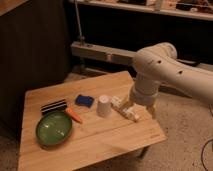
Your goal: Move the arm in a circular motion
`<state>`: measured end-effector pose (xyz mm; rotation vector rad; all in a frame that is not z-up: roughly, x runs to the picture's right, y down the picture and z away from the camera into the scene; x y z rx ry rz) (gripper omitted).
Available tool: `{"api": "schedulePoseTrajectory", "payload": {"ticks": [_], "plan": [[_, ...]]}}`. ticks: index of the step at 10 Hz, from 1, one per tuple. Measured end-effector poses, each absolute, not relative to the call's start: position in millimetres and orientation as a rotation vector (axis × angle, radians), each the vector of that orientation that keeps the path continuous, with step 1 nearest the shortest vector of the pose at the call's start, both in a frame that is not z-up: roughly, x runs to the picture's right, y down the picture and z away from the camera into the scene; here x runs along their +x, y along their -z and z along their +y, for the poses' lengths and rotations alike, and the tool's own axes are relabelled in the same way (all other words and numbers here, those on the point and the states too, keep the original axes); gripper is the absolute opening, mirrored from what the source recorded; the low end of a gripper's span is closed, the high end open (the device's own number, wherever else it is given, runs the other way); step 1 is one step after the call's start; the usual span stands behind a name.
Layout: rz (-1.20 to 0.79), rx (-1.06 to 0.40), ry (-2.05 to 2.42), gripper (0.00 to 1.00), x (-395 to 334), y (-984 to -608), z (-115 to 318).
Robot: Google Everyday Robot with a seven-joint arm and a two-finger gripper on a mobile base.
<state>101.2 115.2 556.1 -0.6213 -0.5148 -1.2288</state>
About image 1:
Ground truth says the wooden table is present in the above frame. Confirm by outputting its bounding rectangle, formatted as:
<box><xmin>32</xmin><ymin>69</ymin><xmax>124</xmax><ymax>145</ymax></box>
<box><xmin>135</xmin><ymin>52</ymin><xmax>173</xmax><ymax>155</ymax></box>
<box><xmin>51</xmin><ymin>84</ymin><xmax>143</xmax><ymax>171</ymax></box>
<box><xmin>18</xmin><ymin>71</ymin><xmax>166</xmax><ymax>171</ymax></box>

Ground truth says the black cable loop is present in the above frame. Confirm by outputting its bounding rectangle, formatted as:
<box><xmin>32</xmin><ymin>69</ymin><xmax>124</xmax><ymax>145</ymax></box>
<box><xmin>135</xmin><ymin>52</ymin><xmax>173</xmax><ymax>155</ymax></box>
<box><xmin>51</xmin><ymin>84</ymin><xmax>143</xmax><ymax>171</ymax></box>
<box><xmin>176</xmin><ymin>58</ymin><xmax>202</xmax><ymax>68</ymax></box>

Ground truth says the black white striped block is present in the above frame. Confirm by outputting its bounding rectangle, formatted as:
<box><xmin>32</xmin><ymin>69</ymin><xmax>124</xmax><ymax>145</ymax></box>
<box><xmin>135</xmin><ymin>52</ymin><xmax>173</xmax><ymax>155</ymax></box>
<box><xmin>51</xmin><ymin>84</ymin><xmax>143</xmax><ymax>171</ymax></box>
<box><xmin>41</xmin><ymin>99</ymin><xmax>67</xmax><ymax>115</ymax></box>

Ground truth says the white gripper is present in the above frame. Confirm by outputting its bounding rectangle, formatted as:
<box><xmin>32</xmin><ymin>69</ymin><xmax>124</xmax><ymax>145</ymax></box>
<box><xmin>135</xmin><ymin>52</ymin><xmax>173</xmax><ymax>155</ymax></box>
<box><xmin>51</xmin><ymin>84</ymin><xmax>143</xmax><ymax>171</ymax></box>
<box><xmin>119</xmin><ymin>86</ymin><xmax>158</xmax><ymax>118</ymax></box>

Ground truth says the background shelf with clutter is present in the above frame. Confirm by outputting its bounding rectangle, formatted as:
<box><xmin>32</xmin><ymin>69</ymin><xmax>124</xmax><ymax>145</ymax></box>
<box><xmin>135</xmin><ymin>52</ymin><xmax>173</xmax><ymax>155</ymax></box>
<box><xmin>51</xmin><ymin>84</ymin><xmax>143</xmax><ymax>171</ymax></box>
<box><xmin>69</xmin><ymin>0</ymin><xmax>213</xmax><ymax>21</ymax></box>

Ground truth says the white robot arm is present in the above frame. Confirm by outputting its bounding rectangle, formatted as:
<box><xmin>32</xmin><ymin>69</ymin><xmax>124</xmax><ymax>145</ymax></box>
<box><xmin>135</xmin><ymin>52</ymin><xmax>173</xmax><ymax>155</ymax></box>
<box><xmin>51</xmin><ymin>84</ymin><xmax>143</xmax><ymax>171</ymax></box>
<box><xmin>121</xmin><ymin>42</ymin><xmax>213</xmax><ymax>109</ymax></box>

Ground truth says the metal vertical pole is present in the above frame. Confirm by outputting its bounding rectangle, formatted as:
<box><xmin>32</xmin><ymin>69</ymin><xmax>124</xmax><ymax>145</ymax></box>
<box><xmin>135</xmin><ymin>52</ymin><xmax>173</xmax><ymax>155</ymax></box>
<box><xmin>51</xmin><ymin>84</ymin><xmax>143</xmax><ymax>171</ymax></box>
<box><xmin>74</xmin><ymin>0</ymin><xmax>85</xmax><ymax>46</ymax></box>

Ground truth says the white upturned cup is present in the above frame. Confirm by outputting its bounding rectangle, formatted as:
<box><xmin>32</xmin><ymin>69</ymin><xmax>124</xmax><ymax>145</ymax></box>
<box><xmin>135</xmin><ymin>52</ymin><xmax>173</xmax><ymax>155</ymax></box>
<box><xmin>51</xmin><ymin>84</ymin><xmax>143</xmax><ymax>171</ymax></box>
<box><xmin>97</xmin><ymin>95</ymin><xmax>111</xmax><ymax>117</ymax></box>

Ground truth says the blue sponge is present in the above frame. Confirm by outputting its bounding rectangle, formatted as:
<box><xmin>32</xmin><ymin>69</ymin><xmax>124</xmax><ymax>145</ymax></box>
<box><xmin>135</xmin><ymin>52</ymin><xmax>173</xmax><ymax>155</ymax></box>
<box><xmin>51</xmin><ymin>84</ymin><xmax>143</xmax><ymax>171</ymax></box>
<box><xmin>75</xmin><ymin>95</ymin><xmax>94</xmax><ymax>108</ymax></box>

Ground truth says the orange toy carrot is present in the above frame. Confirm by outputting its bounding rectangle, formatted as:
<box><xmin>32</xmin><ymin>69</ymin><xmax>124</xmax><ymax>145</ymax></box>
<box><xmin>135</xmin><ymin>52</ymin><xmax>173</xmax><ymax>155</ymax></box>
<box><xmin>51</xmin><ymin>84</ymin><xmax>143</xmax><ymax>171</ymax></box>
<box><xmin>65</xmin><ymin>107</ymin><xmax>83</xmax><ymax>124</ymax></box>

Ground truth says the green round bowl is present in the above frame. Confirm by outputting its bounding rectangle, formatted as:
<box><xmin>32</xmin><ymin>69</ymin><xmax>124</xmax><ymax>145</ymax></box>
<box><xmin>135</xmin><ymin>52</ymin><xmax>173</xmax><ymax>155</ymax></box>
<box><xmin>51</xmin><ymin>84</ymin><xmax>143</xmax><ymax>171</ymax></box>
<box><xmin>35</xmin><ymin>111</ymin><xmax>73</xmax><ymax>146</ymax></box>

